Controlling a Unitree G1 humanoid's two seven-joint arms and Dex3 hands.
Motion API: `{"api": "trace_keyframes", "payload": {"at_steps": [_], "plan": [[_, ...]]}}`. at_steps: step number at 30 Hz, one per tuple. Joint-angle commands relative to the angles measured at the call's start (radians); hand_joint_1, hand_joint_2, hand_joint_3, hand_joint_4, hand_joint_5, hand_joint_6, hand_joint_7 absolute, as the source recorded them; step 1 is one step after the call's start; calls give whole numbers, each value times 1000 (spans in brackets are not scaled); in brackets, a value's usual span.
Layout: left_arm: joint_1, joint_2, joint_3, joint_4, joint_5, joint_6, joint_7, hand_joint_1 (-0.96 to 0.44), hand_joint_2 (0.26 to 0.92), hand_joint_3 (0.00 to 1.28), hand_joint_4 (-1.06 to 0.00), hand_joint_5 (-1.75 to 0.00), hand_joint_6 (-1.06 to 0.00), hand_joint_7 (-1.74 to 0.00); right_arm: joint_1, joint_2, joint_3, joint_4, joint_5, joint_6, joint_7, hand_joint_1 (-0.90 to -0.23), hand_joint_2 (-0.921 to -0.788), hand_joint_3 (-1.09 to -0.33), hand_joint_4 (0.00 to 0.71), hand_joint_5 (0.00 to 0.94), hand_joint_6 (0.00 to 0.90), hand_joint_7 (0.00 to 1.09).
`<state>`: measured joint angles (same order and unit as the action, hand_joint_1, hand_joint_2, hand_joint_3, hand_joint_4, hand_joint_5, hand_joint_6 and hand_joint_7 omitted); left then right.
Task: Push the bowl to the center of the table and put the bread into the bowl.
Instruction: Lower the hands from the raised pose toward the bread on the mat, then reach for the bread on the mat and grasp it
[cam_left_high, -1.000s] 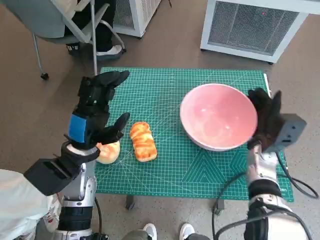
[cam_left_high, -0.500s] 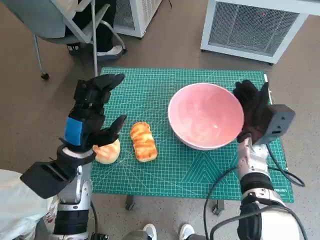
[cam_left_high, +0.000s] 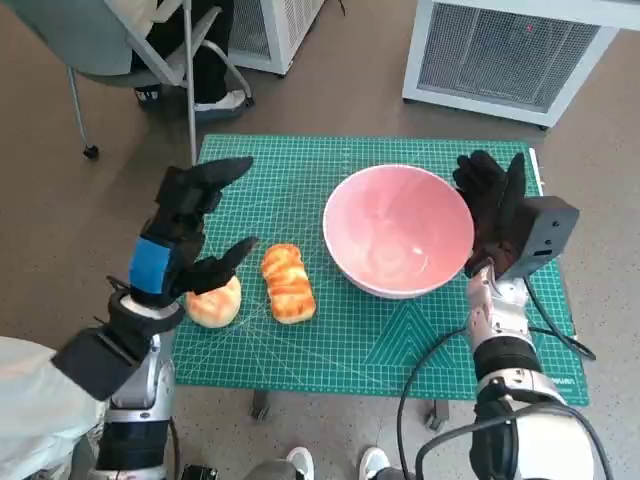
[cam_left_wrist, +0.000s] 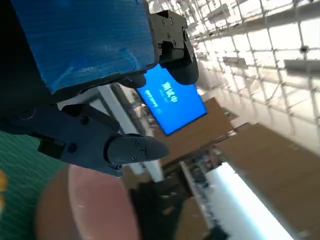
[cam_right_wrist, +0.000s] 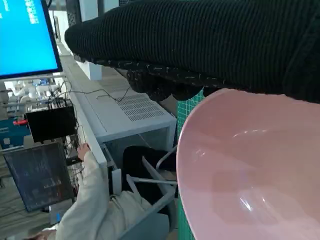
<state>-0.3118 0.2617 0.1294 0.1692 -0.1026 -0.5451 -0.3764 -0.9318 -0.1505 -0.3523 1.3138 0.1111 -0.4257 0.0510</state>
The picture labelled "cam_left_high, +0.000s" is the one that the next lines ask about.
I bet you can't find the table leg with caster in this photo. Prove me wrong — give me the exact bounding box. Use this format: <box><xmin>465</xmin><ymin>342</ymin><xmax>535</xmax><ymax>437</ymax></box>
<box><xmin>424</xmin><ymin>399</ymin><xmax>451</xmax><ymax>430</ymax></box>

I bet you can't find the pink bowl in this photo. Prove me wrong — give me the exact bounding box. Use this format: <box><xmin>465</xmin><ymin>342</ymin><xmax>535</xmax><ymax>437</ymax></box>
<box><xmin>322</xmin><ymin>163</ymin><xmax>476</xmax><ymax>300</ymax></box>

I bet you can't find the green cutting mat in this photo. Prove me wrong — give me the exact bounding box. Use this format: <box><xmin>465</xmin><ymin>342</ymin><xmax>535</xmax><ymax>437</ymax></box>
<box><xmin>172</xmin><ymin>133</ymin><xmax>590</xmax><ymax>407</ymax></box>

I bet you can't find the small black device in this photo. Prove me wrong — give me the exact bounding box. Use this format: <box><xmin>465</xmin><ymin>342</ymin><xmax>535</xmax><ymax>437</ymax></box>
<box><xmin>179</xmin><ymin>463</ymin><xmax>220</xmax><ymax>480</ymax></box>

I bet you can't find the large white mesh cabinet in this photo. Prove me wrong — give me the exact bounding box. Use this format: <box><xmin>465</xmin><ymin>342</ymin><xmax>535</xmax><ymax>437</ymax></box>
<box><xmin>401</xmin><ymin>0</ymin><xmax>621</xmax><ymax>132</ymax></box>

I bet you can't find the standing person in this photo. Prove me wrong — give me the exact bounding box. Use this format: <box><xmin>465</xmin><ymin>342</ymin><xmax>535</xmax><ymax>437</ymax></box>
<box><xmin>0</xmin><ymin>335</ymin><xmax>109</xmax><ymax>480</ymax></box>

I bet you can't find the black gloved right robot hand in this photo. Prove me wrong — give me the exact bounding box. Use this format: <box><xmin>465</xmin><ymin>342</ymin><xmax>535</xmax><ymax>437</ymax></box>
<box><xmin>452</xmin><ymin>149</ymin><xmax>529</xmax><ymax>279</ymax></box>

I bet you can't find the seated person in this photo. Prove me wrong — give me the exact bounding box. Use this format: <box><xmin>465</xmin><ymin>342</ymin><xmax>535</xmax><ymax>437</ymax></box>
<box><xmin>129</xmin><ymin>0</ymin><xmax>249</xmax><ymax>114</ymax></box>

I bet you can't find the round toy bread bun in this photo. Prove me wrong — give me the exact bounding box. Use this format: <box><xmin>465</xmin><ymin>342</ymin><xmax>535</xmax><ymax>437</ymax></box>
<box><xmin>184</xmin><ymin>274</ymin><xmax>243</xmax><ymax>330</ymax></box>

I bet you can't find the white shoe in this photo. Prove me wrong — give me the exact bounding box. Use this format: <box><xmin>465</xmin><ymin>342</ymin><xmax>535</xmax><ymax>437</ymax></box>
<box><xmin>359</xmin><ymin>446</ymin><xmax>390</xmax><ymax>480</ymax></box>
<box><xmin>286</xmin><ymin>446</ymin><xmax>316</xmax><ymax>480</ymax></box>

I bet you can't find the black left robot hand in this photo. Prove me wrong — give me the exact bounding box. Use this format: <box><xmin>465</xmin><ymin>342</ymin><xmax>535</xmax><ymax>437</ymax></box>
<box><xmin>127</xmin><ymin>155</ymin><xmax>261</xmax><ymax>307</ymax></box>

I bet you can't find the grey table leg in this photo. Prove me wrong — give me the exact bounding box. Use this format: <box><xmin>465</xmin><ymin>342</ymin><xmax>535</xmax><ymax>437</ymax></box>
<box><xmin>251</xmin><ymin>389</ymin><xmax>271</xmax><ymax>420</ymax></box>

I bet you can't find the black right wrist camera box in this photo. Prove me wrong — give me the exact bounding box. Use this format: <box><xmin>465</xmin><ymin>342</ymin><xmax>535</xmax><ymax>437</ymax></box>
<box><xmin>494</xmin><ymin>195</ymin><xmax>581</xmax><ymax>281</ymax></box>

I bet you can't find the long toy bread loaf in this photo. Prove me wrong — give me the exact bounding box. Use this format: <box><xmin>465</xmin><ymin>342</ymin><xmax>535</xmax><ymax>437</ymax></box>
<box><xmin>260</xmin><ymin>243</ymin><xmax>319</xmax><ymax>325</ymax></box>

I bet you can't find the grey chair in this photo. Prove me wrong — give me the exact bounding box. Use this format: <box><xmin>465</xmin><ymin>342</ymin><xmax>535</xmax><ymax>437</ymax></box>
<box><xmin>0</xmin><ymin>0</ymin><xmax>254</xmax><ymax>161</ymax></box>

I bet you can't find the small white mesh cabinet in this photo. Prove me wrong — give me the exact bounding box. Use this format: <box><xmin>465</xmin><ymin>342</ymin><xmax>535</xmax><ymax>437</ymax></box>
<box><xmin>227</xmin><ymin>0</ymin><xmax>329</xmax><ymax>77</ymax></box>

